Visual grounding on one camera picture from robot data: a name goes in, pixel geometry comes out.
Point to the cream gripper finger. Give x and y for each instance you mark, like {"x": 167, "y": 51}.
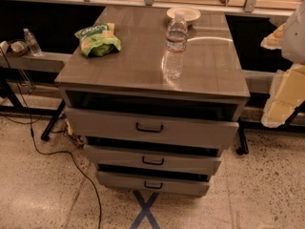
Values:
{"x": 274, "y": 40}
{"x": 287, "y": 92}

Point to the grey drawer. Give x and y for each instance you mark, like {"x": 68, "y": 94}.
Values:
{"x": 156, "y": 184}
{"x": 152, "y": 128}
{"x": 203, "y": 165}

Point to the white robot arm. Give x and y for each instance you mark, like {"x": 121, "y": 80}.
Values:
{"x": 293, "y": 40}

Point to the grey top drawer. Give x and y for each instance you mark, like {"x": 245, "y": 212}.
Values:
{"x": 152, "y": 128}

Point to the grey drawer cabinet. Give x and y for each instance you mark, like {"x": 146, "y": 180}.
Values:
{"x": 212, "y": 85}

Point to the grey bottom drawer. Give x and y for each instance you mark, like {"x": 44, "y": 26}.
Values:
{"x": 156, "y": 184}

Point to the white plate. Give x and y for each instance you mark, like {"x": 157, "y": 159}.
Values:
{"x": 190, "y": 14}

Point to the clear water bottle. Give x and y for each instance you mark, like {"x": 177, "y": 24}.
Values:
{"x": 175, "y": 45}

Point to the green chip bag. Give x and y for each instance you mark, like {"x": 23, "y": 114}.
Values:
{"x": 98, "y": 40}

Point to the power strip on floor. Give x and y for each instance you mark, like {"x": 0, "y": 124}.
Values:
{"x": 76, "y": 139}

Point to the grey bench shelf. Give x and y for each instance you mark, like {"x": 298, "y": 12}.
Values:
{"x": 49, "y": 62}

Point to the small water bottle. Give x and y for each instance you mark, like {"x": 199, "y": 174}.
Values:
{"x": 32, "y": 43}

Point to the dark bowl with items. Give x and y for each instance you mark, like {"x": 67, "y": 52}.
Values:
{"x": 14, "y": 48}

